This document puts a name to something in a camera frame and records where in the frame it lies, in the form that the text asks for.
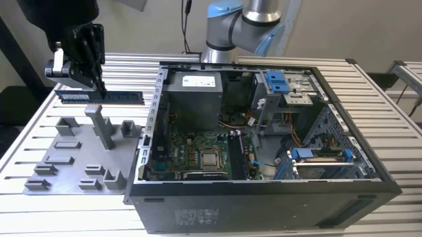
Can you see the black table corner cap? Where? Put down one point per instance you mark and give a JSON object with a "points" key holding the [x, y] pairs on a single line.
{"points": [[352, 61]]}

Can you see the hard disk in blue carrier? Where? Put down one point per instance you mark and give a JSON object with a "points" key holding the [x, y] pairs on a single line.
{"points": [[301, 153]]}

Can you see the black open PC case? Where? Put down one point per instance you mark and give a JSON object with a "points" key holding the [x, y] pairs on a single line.
{"points": [[230, 209]]}

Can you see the silver metal drive cage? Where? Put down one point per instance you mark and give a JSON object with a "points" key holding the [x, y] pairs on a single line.
{"points": [[297, 98]]}

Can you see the blue drive bay latch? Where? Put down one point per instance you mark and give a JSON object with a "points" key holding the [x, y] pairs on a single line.
{"points": [[276, 77]]}

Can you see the neighbouring metal slat table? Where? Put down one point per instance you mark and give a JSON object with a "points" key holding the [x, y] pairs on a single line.
{"points": [[409, 74]]}

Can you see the grey power supply unit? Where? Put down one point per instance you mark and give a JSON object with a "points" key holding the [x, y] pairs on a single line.
{"points": [[194, 106]]}

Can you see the blue RAM stick black chips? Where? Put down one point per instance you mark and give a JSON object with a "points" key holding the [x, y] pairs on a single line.
{"points": [[125, 97]]}

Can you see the grey plastic parts rack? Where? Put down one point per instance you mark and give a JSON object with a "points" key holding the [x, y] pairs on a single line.
{"points": [[89, 158]]}

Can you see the green motherboard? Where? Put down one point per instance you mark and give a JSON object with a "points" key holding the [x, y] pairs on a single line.
{"points": [[185, 150]]}

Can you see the CPU socket with silver CPU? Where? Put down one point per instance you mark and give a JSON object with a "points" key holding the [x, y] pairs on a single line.
{"points": [[211, 159]]}

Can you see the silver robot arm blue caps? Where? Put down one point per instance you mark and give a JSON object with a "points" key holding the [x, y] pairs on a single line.
{"points": [[225, 27]]}

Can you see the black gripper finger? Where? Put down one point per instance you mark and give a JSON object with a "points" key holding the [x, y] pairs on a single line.
{"points": [[87, 54]]}

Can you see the black graphics card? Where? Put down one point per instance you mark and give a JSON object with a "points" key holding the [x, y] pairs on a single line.
{"points": [[205, 175]]}

